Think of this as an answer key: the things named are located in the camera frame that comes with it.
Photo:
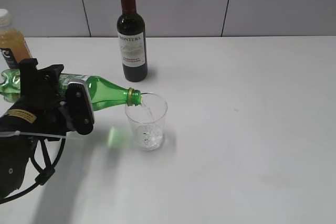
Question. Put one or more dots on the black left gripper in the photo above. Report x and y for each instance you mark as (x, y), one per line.
(37, 111)

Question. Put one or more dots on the green sprite bottle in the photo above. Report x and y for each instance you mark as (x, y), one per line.
(103, 93)

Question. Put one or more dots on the transparent plastic cup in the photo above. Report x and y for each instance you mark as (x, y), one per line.
(147, 121)

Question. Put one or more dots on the orange juice bottle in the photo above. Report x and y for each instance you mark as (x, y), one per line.
(13, 44)

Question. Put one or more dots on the dark red wine bottle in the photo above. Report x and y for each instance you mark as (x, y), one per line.
(132, 42)

